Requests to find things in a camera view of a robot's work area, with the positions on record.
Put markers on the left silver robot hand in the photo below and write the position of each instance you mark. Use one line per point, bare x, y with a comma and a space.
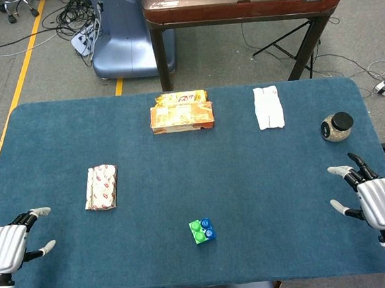
7, 246

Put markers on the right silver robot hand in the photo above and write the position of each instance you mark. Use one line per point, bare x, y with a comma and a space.
381, 203

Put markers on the blue toy block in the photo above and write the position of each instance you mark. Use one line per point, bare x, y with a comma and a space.
210, 231

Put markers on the green building block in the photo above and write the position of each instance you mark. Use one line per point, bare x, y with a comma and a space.
197, 233

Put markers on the glass jar with black lid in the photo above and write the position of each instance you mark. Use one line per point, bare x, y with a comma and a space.
337, 128

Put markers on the red and white patterned packet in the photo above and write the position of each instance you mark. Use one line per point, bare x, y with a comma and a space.
101, 189

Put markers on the white paper packet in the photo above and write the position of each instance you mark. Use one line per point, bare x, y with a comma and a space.
268, 108

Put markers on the blue table cloth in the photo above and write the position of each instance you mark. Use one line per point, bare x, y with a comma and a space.
215, 175

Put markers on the orange biscuit box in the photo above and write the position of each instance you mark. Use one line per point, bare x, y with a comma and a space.
181, 118

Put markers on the white power strip with plugs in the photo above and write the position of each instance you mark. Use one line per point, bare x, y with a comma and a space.
82, 40

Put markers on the yellow snack packet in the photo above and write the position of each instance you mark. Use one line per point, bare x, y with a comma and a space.
180, 98

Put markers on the wheeled metal stool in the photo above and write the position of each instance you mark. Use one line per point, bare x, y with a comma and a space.
10, 6

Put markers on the brown mahjong table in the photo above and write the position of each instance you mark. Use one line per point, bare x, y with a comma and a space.
241, 6

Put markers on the blue-grey machine pedestal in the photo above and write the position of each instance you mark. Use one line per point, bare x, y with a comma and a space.
126, 38

